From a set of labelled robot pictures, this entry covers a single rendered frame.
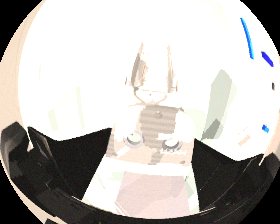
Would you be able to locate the short blue bar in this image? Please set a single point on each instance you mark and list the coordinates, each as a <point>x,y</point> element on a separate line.
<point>264,128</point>

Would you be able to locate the dark blue rectangular bar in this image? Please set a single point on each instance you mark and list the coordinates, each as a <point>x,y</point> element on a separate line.
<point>266,57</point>

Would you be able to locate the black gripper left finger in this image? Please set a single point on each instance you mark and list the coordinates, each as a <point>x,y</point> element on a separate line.
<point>75,159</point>

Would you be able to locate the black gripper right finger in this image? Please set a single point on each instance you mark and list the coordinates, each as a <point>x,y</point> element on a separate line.
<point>215,173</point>

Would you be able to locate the blue long bar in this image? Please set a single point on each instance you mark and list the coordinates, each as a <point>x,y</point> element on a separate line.
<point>248,38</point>

